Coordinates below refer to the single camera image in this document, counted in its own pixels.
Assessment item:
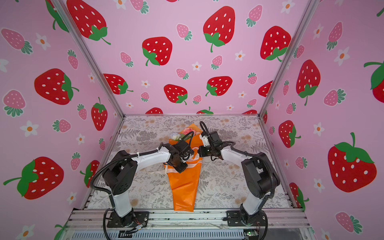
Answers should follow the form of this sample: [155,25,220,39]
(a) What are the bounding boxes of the cream ribbon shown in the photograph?
[144,157,203,175]

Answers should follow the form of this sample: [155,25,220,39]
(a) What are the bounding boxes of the vertical aluminium post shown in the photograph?
[259,0,320,120]
[53,1,125,119]

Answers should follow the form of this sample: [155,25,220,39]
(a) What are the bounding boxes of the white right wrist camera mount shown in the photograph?
[200,135,210,147]

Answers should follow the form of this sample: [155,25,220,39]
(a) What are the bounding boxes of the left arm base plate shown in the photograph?
[107,211,150,229]

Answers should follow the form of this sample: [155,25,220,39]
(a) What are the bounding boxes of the orange wrapping paper sheet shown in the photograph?
[167,124,203,212]

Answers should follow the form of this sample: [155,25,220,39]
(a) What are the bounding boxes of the right vertical aluminium post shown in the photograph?
[259,0,320,120]

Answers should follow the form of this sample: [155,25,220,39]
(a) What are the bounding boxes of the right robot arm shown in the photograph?
[198,131,281,226]

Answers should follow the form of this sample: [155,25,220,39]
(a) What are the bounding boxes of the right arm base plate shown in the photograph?
[223,210,268,227]

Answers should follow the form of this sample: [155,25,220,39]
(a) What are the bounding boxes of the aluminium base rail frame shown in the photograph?
[59,209,316,240]

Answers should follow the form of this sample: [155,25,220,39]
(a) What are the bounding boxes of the left vertical aluminium post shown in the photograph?
[53,1,125,119]

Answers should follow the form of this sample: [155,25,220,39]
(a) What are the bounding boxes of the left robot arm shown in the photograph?
[90,140,193,227]

